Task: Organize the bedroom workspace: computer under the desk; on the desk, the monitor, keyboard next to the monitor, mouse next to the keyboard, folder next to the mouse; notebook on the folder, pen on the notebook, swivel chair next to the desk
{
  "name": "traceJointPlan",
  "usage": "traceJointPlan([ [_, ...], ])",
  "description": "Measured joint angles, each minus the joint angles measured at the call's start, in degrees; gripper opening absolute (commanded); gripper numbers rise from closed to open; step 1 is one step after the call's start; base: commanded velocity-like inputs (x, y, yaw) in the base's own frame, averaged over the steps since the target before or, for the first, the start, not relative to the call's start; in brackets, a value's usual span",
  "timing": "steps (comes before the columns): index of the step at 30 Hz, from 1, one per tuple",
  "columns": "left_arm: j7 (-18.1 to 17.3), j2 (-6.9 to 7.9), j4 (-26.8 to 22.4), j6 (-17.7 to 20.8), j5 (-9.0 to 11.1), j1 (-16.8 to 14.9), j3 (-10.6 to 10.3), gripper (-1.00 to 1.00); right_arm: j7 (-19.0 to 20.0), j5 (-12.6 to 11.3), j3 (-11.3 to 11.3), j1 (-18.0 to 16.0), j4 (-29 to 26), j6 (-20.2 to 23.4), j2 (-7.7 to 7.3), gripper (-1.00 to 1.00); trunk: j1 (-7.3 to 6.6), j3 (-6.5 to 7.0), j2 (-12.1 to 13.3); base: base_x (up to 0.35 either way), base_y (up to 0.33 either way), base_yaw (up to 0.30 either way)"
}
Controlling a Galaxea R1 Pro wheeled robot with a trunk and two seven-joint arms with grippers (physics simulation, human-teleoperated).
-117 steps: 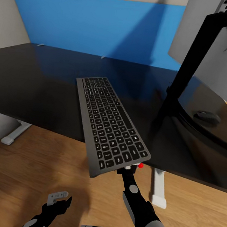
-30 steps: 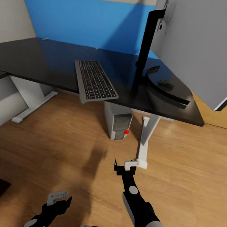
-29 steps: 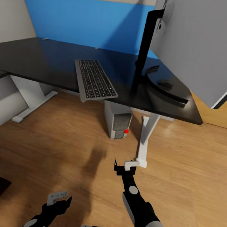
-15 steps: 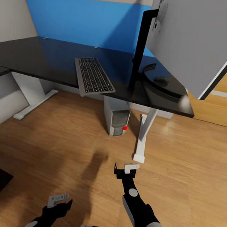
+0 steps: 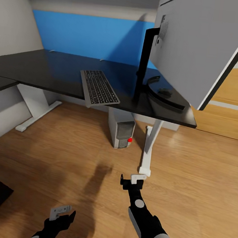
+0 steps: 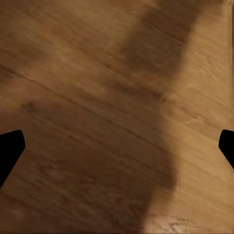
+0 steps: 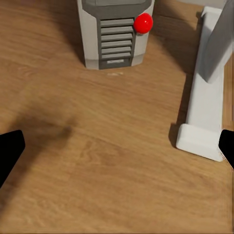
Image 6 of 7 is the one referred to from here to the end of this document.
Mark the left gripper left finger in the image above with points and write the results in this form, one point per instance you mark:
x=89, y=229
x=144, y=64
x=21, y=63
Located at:
x=12, y=145

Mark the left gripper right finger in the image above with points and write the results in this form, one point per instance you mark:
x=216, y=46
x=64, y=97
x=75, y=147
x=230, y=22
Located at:
x=226, y=145

